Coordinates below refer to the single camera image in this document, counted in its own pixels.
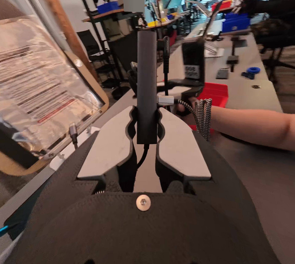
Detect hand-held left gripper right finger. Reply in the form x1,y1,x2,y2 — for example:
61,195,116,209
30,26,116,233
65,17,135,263
156,107,212,192

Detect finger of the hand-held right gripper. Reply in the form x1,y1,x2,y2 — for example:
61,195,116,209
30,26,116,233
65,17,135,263
158,85,192,96

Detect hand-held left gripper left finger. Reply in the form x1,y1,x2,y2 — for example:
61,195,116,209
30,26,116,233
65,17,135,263
77,105,139,193

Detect black white braided usb cable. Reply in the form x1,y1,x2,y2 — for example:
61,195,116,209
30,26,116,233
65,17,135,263
157,95,213,143

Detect black usb cable bundle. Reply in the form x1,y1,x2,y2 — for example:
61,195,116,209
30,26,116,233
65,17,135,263
127,36,172,113

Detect grey usb hub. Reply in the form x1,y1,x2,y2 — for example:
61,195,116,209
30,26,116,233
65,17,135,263
68,30,159,169

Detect person's right forearm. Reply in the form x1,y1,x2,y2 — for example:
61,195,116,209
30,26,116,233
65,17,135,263
209,105,295,152

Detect person's right hand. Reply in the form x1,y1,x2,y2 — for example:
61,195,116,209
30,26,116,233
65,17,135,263
182,97,212,117

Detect red plastic bin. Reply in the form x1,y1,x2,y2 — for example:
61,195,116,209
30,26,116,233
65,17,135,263
189,82,229,134

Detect blue storage bin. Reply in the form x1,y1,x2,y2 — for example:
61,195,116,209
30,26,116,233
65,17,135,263
97,1,121,14
222,13,251,33

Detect black office chair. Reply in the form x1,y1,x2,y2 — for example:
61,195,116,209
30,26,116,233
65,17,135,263
240,0,295,84
107,32,138,95

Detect instruction sheet board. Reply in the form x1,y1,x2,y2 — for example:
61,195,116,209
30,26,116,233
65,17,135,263
0,14,110,176

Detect wooden post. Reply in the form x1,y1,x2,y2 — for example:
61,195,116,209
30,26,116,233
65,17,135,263
30,0,98,80

